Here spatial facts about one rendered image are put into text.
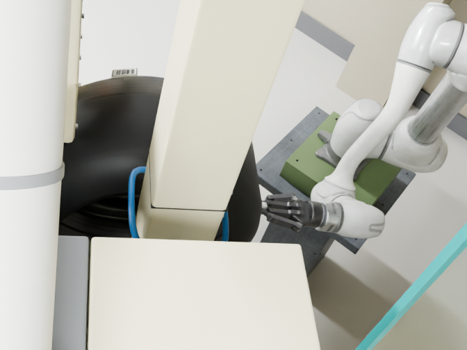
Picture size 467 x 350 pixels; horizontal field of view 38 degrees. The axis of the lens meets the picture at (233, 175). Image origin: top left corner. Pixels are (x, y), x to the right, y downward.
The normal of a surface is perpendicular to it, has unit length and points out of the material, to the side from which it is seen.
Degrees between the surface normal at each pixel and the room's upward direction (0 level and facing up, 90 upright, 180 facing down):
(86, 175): 51
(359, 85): 90
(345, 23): 90
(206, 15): 90
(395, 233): 0
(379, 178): 4
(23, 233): 57
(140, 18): 0
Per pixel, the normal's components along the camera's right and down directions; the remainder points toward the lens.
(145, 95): 0.14, -0.61
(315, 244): -0.58, 0.55
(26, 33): 0.70, 0.22
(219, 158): 0.10, 0.79
